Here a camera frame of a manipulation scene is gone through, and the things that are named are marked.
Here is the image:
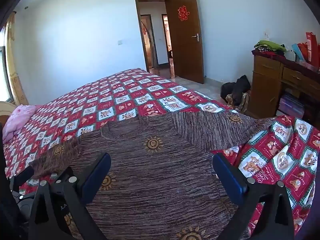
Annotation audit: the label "brown knitted sweater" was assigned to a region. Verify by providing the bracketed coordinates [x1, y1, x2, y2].
[31, 111, 272, 239]

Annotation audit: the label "green folded clothes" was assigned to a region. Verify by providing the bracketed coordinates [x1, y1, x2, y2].
[254, 40, 287, 54]

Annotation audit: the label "red patchwork bedspread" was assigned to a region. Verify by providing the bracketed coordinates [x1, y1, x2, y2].
[4, 68, 319, 231]

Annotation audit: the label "pink pillow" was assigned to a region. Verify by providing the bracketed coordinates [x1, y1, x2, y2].
[2, 105, 37, 144]

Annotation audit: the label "cream wooden headboard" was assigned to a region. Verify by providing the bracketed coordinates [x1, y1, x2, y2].
[0, 101, 17, 127]

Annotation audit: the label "yellow patterned curtain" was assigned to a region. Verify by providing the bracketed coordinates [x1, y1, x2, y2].
[4, 11, 29, 106]

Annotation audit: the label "wooden desk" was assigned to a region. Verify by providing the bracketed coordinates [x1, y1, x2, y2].
[247, 49, 319, 127]

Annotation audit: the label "black bag on floor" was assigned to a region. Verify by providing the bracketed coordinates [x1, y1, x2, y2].
[220, 75, 251, 106]

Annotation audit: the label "red gift bags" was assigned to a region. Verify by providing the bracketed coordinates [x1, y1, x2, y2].
[291, 32, 319, 69]

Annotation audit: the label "red double happiness decal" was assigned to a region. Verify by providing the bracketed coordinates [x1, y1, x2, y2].
[177, 5, 190, 21]

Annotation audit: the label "brown wooden door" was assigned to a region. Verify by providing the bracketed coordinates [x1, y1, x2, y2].
[165, 0, 204, 84]

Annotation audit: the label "silver door handle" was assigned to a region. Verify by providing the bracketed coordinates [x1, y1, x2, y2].
[192, 33, 200, 42]

